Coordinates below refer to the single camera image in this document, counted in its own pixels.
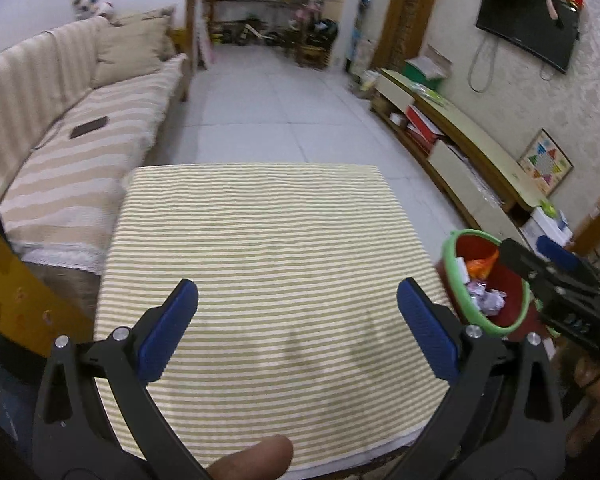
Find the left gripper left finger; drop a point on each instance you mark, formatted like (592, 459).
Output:
(72, 435)

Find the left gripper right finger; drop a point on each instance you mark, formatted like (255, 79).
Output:
(501, 416)

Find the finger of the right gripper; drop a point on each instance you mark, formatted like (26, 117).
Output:
(565, 261)
(525, 259)

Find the orange snack bag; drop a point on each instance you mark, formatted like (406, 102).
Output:
(480, 269)

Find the white paper ball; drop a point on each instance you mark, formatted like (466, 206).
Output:
(489, 302)

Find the white blue carton box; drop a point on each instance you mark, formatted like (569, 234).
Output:
(462, 270)

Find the right hand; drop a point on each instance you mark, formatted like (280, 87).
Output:
(586, 375)

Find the left hand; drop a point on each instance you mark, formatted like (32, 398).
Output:
(267, 460)

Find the white box by cabinet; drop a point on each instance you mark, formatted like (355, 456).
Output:
(540, 224)

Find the red bin green rim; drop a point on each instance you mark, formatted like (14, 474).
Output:
(474, 244)

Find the curved TV cabinet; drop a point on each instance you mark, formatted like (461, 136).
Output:
(485, 184)

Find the chinese checkers board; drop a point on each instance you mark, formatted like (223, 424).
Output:
(545, 163)

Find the green checked tablecloth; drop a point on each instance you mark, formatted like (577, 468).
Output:
(297, 330)

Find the beige striped sofa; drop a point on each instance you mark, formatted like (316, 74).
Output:
(81, 107)

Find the black phone on sofa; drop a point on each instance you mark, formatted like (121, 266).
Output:
(88, 127)

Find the white standing air conditioner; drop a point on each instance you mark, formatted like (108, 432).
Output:
(339, 12)

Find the balance bike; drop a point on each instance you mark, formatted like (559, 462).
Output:
(248, 34)

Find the beige cushion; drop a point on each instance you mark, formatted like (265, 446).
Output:
(128, 51)

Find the plush toy on sofa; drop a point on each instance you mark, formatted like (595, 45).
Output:
(84, 9)

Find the wall mounted black television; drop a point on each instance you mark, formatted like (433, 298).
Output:
(528, 24)

